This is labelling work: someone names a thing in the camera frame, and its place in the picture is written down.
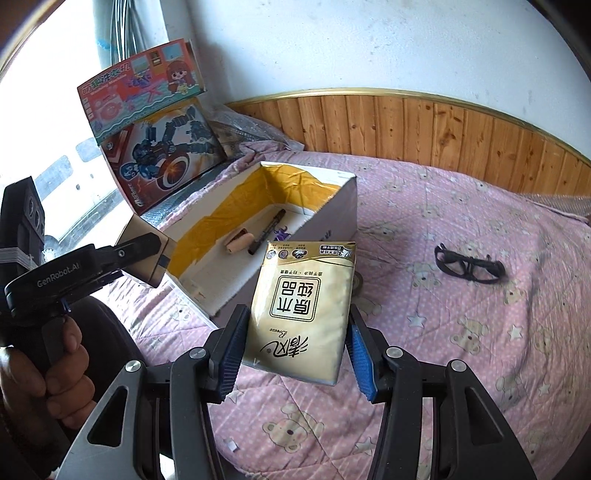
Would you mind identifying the black safety glasses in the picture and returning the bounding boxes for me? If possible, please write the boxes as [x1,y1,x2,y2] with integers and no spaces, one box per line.
[434,244,507,285]

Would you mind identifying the beige tissue pack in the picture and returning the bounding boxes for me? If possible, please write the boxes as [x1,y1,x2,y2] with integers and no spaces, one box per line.
[243,241,356,385]

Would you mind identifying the black marker pen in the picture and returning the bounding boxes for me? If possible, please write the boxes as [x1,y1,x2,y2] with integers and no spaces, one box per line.
[247,209,287,255]

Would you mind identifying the white van outside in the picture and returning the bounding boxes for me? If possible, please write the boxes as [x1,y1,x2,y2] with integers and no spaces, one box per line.
[34,138,123,252]

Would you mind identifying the pink stapler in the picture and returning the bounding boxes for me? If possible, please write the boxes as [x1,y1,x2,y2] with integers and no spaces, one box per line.
[223,228,254,255]

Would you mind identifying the green tape roll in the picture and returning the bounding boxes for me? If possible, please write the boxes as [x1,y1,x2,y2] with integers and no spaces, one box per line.
[352,271,363,297]

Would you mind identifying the pink bear-print quilt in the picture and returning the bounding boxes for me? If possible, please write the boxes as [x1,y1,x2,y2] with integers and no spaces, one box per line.
[91,140,591,480]

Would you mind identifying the gold square tin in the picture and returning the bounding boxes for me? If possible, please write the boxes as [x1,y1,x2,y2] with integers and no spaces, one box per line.
[115,214,176,288]

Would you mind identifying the bubble wrap at headboard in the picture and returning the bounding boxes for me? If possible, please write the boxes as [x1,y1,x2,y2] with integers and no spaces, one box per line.
[204,106,304,161]

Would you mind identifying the person's left hand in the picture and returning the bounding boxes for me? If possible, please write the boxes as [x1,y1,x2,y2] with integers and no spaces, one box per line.
[1,317,96,438]

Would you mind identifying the robot toy box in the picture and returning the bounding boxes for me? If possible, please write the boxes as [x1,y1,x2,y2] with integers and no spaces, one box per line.
[100,99,226,215]

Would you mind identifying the wooden headboard panel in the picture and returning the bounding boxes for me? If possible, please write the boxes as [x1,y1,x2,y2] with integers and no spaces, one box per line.
[229,88,590,197]

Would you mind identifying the pink girl toy box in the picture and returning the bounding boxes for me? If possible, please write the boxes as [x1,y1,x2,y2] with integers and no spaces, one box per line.
[77,39,204,143]

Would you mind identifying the purple silver hero figure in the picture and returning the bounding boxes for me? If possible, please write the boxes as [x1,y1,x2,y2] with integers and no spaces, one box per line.
[273,226,290,242]

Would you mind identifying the white cardboard box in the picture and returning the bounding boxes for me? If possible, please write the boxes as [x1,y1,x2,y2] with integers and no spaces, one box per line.
[163,162,358,320]

